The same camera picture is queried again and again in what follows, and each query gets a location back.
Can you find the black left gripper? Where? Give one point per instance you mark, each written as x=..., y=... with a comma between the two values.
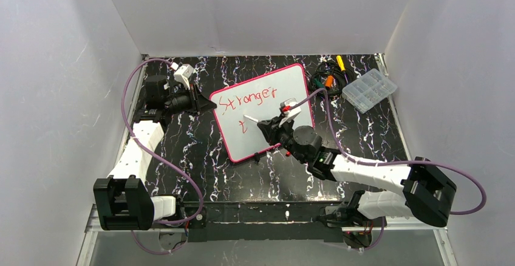
x=194, y=102

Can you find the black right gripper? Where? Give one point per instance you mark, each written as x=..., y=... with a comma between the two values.
x=276, y=128

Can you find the red white marker pen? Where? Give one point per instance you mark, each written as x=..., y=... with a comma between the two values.
x=255, y=120

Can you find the pink framed whiteboard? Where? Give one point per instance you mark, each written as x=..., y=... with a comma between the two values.
x=259, y=98

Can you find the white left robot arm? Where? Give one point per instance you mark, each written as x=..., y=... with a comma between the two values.
x=122, y=200

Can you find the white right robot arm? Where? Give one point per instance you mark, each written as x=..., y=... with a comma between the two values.
x=419, y=189

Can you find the black whiteboard clip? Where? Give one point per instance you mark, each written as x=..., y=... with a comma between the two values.
x=256, y=158

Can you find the green connector plug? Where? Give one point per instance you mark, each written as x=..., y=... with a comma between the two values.
x=318, y=84

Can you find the orange connector plug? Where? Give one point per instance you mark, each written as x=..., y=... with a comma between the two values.
x=328, y=84

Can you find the clear plastic organizer box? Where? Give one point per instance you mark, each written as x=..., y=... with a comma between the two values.
x=368, y=90

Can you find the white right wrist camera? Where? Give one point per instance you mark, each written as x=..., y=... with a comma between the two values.
x=288, y=111

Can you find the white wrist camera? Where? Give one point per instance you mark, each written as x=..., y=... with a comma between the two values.
x=288, y=111
x=183, y=74

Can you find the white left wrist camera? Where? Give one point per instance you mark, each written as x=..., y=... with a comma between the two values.
x=183, y=74

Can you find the yellow handled tool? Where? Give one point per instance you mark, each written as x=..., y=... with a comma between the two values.
x=340, y=63

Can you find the aluminium front rail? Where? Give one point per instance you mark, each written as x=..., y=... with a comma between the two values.
x=231, y=213

